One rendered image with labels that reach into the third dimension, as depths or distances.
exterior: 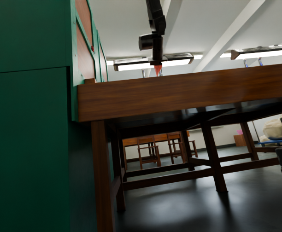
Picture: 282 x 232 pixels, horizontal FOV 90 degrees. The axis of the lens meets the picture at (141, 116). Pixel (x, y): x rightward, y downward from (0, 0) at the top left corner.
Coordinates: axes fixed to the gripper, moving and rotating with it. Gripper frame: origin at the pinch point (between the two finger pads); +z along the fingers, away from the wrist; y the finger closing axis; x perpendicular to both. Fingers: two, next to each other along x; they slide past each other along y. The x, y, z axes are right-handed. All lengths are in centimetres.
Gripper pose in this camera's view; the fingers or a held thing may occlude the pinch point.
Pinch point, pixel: (156, 74)
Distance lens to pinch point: 88.4
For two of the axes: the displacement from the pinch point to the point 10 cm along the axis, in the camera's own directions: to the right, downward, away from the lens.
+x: 1.3, 6.0, -7.9
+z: 0.4, 7.9, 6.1
